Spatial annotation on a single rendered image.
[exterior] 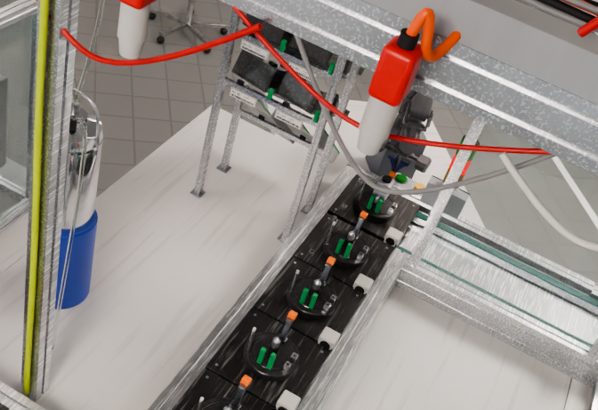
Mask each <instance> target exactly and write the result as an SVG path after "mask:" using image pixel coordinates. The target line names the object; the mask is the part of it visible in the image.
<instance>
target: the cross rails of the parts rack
mask: <svg viewBox="0 0 598 410"><path fill-rule="evenodd" d="M242 38H244V39H246V40H247V41H249V42H251V43H253V44H257V45H259V46H261V47H262V48H264V49H266V50H268V49H267V48H266V47H265V46H264V45H263V44H262V42H261V41H260V40H259V39H258V38H257V37H255V38H253V37H251V36H249V35H247V36H242ZM264 38H265V37H264ZM265 39H266V40H267V41H268V42H269V43H270V45H271V46H272V47H273V48H274V49H275V50H276V51H277V52H278V53H279V55H280V56H281V57H283V58H285V59H288V60H291V61H292V62H294V63H296V64H298V65H300V66H303V67H305V66H304V63H303V60H299V59H297V58H296V57H295V56H296V54H297V53H298V51H297V50H295V49H291V48H287V47H286V49H285V51H284V52H280V51H279V48H280V45H277V44H274V43H273V42H272V41H270V40H269V39H267V38H265ZM268 51H269V50H268ZM308 60H309V62H310V64H311V69H312V71H313V72H315V73H317V74H320V75H322V76H324V77H326V78H328V79H330V80H331V78H332V75H333V74H332V75H329V74H328V73H327V72H328V68H325V67H323V66H322V65H320V64H318V62H316V61H314V60H312V59H310V58H309V57H308ZM348 75H349V74H348V73H346V72H343V74H342V78H343V79H346V80H347V78H348ZM224 83H225V84H228V85H231V86H233V87H235V88H237V89H239V90H240V91H242V92H245V93H247V94H249V95H251V96H253V97H255V98H256V99H258V100H261V101H263V102H266V103H268V104H270V105H272V106H273V107H275V108H277V109H280V110H282V111H284V112H286V113H288V114H289V115H291V116H293V117H296V118H298V119H300V120H303V121H304V122H306V123H308V124H310V125H313V126H315V127H316V126H317V123H318V122H317V123H314V122H312V121H313V118H312V117H309V116H307V115H305V114H304V113H301V112H299V111H297V110H295V109H292V108H290V107H289V108H286V107H284V106H282V104H283V103H281V102H279V101H277V100H274V99H271V100H267V96H266V95H264V94H262V93H260V92H258V91H256V90H254V89H252V88H250V87H248V86H246V85H243V86H242V85H240V84H237V81H235V80H233V79H231V78H229V77H225V78H224ZM273 96H276V97H278V98H280V99H282V100H284V101H286V102H288V103H290V104H292V105H294V106H295V104H293V103H291V102H290V101H288V100H286V99H284V98H283V97H281V96H280V95H278V94H273ZM296 107H297V106H296ZM298 108H299V107H298Z"/></svg>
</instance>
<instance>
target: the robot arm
mask: <svg viewBox="0 0 598 410"><path fill-rule="evenodd" d="M432 105H433V99H431V98H429V97H427V96H425V95H423V94H421V93H419V92H416V91H414V90H411V91H409V94H408V95H407V96H406V98H405V99H404V100H403V101H402V103H401V106H400V110H399V112H398V113H399V114H398V115H397V117H396V120H395V122H394V123H395V126H396V128H397V130H398V132H397V135H400V136H405V137H409V138H415V139H420V132H421V131H424V132H426V129H427V127H430V124H431V121H432V117H433V109H432ZM426 119H427V122H426V125H425V126H424V124H423V123H422V122H425V120H426ZM390 141H391V139H387V140H386V141H384V144H383V145H382V147H381V148H380V150H379V152H382V151H384V148H386V149H389V150H390V154H389V155H388V158H390V161H391V165H392V171H394V172H398V171H399V169H401V168H402V167H404V166H406V167H408V166H409V164H410V163H411V162H414V163H415V165H414V167H415V168H416V170H418V171H419V172H421V173H425V172H426V170H427V169H428V167H429V166H430V164H431V162H432V160H431V159H430V158H429V157H427V156H425V155H423V154H421V155H420V157H416V156H415V154H414V152H416V151H417V149H418V144H414V143H408V142H404V141H397V143H396V146H394V145H392V144H391V143H390ZM400 156H401V157H403V158H402V159H401V161H400V163H399V164H398V161H399V158H400ZM397 165H398V166H397Z"/></svg>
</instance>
